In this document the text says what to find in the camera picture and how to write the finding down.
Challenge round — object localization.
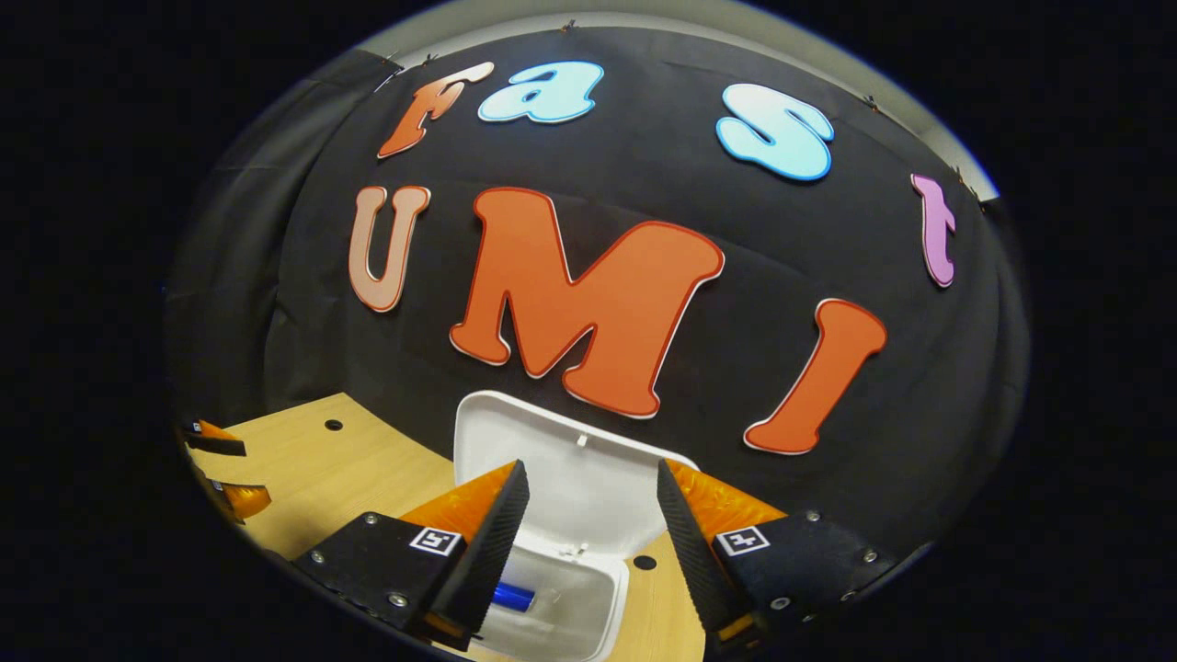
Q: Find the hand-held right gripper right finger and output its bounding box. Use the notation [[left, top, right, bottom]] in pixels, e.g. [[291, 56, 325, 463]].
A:
[[656, 458, 897, 656]]

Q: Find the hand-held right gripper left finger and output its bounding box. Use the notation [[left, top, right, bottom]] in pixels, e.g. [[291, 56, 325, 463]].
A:
[[292, 460, 531, 652]]

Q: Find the white desktop garbage bin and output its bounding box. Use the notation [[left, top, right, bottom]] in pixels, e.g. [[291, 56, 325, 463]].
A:
[[453, 390, 700, 662]]

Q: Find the wooden desktop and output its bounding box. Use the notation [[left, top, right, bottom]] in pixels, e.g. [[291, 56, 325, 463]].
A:
[[189, 393, 709, 662]]

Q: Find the black backdrop cloth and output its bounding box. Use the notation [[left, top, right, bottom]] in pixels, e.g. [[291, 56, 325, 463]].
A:
[[166, 23, 1031, 589]]

